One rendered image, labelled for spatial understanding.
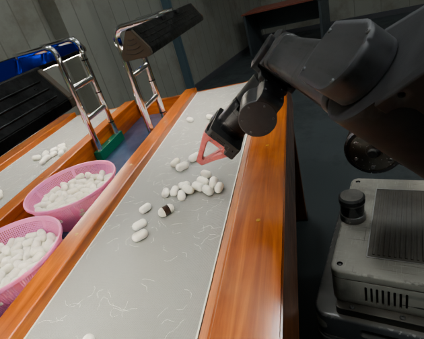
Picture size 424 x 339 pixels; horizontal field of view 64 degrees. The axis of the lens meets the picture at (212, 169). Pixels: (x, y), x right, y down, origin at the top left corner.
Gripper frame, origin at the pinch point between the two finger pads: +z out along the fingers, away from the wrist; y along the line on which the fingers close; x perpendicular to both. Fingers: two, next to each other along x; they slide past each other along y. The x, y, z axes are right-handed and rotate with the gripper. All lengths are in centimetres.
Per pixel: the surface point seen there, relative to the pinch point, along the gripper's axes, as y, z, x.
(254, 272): 19.7, -1.5, 14.3
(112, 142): -58, 54, -23
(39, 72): 10.0, -1.5, -29.5
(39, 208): -8, 49, -24
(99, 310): 24.5, 20.4, -0.3
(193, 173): -17.7, 15.6, 3.6
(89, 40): -216, 102, -102
